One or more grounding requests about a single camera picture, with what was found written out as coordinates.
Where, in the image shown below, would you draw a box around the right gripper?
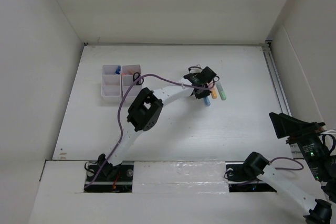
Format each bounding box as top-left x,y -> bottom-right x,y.
269,110 -> 331,179

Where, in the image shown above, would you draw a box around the blue correction tape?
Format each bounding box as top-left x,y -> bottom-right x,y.
203,97 -> 211,106

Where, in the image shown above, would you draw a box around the black handled scissors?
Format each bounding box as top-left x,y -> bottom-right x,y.
132,72 -> 144,86

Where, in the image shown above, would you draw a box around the clear glue bottle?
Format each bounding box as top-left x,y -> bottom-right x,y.
115,66 -> 121,74

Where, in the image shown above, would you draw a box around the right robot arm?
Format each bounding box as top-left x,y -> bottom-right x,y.
241,112 -> 335,223

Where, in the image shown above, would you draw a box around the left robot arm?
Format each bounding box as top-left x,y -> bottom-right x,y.
95,67 -> 219,180

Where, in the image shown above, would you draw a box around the orange highlighter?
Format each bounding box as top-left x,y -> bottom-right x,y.
208,82 -> 217,99

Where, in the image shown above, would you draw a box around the green highlighter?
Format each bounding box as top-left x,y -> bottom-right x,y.
216,81 -> 227,101

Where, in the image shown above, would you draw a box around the white right organizer bin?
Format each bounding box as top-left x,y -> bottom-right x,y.
121,65 -> 142,104

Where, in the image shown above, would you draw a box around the white organizer bin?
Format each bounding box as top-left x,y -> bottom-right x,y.
121,65 -> 142,104
101,65 -> 121,103

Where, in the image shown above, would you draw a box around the white left organizer bin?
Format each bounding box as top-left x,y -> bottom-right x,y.
101,65 -> 121,103

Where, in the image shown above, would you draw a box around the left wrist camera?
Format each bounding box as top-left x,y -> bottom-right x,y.
188,65 -> 203,74

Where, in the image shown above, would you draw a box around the aluminium side rail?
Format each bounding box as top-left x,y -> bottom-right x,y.
262,40 -> 307,159

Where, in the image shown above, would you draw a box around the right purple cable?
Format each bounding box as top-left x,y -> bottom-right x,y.
270,157 -> 306,170

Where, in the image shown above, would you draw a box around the purple cable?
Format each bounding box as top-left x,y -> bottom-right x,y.
270,157 -> 306,170
83,73 -> 220,189

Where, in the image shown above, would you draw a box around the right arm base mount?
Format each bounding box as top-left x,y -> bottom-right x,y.
224,163 -> 277,193

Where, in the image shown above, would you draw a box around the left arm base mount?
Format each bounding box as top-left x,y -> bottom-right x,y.
83,162 -> 134,193

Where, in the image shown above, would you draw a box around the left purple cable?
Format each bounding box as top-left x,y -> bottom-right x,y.
83,73 -> 220,189

